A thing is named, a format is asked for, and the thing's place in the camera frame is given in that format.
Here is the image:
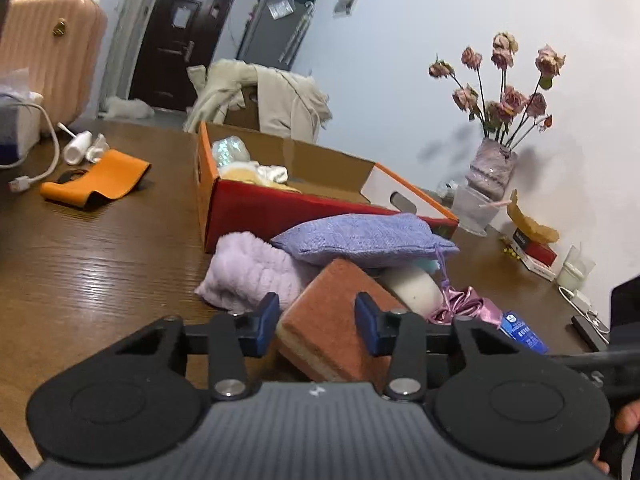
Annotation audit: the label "white floor cloth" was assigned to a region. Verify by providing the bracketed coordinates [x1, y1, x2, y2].
[102, 96, 156, 121]

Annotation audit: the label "black cable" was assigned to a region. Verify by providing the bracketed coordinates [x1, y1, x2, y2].
[0, 430, 32, 472]

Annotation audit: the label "plastic wrapped bundle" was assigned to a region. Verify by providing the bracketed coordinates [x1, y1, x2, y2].
[211, 136, 251, 167]

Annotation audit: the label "brown cardboard box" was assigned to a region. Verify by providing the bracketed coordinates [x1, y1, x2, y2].
[222, 85, 261, 131]

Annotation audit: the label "dried pink roses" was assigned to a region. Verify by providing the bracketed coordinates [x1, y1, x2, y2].
[428, 31, 566, 148]

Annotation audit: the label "grey refrigerator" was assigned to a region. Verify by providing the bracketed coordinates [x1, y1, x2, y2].
[236, 0, 316, 73]

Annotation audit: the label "dark brown door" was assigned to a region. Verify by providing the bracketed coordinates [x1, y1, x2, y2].
[129, 0, 238, 111]

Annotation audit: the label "white cable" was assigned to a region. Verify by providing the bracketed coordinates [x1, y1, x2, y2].
[7, 102, 61, 193]

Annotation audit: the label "person's right hand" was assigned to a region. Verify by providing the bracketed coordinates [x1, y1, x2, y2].
[592, 401, 640, 476]

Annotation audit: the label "blue tissue packet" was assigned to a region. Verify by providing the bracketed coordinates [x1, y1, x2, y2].
[499, 310, 549, 356]

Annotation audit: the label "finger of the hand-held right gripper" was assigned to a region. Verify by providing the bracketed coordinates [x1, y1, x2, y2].
[549, 346, 612, 368]

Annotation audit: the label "orange leather pouch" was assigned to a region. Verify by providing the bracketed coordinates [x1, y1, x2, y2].
[40, 149, 152, 209]

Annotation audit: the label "purple glass vase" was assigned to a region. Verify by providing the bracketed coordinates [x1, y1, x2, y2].
[465, 137, 518, 201]

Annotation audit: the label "white book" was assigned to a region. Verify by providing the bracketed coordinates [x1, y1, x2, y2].
[520, 255, 557, 282]

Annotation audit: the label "beige jacket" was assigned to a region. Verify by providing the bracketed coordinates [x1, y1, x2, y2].
[184, 59, 333, 143]

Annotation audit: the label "white and blue appliance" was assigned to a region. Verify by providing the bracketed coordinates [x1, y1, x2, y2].
[0, 67, 43, 168]

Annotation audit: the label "black box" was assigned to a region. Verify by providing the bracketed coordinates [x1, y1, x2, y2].
[510, 227, 538, 256]

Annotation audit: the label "white charger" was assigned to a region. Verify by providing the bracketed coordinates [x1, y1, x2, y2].
[559, 286, 593, 311]

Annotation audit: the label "pink satin pouch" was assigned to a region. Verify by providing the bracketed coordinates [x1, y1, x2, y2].
[429, 285, 503, 328]

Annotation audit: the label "orange brown sponge pad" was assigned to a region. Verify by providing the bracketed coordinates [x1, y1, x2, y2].
[275, 258, 408, 383]

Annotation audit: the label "pink suitcase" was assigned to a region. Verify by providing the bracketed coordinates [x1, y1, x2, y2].
[0, 0, 108, 133]

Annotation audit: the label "brown paper bag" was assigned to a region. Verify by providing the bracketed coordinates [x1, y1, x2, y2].
[506, 189, 560, 243]

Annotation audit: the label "purple cloth pouch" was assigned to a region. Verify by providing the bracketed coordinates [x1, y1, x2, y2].
[270, 213, 460, 267]

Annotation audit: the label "black phone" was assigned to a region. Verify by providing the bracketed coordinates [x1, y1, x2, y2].
[571, 314, 611, 352]

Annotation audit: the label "yellow plush toy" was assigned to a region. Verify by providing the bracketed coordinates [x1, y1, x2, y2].
[218, 162, 301, 193]

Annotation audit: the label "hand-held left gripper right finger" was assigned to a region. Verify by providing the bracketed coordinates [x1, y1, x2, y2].
[354, 291, 524, 403]

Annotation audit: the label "clear glass cup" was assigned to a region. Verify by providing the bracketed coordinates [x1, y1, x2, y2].
[451, 182, 513, 237]

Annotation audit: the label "lilac fluffy towel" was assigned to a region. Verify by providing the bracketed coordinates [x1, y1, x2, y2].
[194, 231, 321, 312]

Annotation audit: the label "small clear bottle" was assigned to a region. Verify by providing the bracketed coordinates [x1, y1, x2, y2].
[85, 134, 111, 163]

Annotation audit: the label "white wall panel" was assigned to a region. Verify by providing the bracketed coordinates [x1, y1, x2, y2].
[332, 0, 365, 20]

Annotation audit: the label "orange red cardboard box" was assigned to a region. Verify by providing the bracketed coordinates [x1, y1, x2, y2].
[195, 121, 460, 255]

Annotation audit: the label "white candle jar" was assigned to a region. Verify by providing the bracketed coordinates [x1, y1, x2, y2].
[556, 245, 597, 291]

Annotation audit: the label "white bottle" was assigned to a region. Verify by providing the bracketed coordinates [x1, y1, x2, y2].
[57, 122, 94, 165]

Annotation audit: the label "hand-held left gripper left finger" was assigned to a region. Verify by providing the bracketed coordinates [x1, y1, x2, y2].
[115, 292, 282, 402]

